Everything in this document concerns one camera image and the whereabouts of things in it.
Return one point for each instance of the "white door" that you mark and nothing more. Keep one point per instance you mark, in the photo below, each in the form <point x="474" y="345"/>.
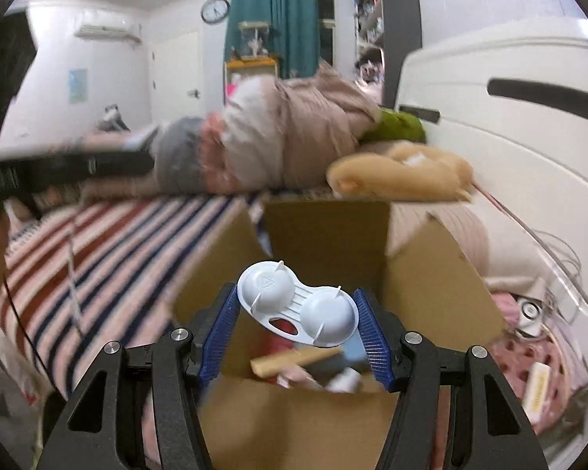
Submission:
<point x="177" y="78"/>

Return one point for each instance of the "white bed headboard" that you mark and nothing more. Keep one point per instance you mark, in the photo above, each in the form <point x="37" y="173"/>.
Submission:
<point x="513" y="100"/>

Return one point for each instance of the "white contact lens case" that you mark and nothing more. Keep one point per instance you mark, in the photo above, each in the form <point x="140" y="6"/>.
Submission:
<point x="319" y="316"/>

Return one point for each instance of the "round wall clock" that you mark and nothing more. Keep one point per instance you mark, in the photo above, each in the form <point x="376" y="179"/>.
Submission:
<point x="214" y="11"/>

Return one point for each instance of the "white air conditioner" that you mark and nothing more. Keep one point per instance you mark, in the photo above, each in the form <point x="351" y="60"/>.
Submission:
<point x="103" y="30"/>

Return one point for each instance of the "pink perforated basket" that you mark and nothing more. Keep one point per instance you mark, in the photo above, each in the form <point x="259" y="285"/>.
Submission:
<point x="538" y="376"/>

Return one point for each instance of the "teal curtain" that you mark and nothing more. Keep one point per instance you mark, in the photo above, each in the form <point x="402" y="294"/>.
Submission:
<point x="294" y="32"/>

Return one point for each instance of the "striped plush blanket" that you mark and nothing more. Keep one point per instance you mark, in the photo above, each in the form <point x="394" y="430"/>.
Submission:
<point x="127" y="271"/>

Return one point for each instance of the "tan plush toy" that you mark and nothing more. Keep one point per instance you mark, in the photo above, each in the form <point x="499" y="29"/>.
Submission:
<point x="407" y="172"/>

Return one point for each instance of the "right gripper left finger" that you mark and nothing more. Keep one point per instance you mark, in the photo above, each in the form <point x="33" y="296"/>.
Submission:
<point x="101" y="425"/>

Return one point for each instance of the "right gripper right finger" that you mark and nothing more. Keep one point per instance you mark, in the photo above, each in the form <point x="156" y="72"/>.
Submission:
<point x="487" y="427"/>

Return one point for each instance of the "rolled patchwork quilt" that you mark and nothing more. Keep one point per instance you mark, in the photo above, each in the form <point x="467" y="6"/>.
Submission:
<point x="271" y="134"/>

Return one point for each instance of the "cardboard box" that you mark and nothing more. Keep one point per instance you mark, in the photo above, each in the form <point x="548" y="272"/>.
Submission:
<point x="423" y="262"/>

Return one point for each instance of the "green plush toy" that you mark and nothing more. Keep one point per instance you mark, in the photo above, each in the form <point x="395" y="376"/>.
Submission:
<point x="396" y="126"/>

